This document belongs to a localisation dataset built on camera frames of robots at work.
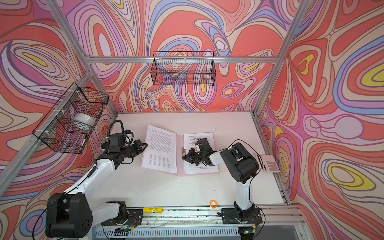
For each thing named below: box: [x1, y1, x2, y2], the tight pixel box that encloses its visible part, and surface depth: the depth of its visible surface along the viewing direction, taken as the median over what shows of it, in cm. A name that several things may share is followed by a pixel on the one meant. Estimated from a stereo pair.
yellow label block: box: [142, 207, 164, 213], surface depth 76 cm
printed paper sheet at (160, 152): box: [141, 124, 177, 174], surface depth 91 cm
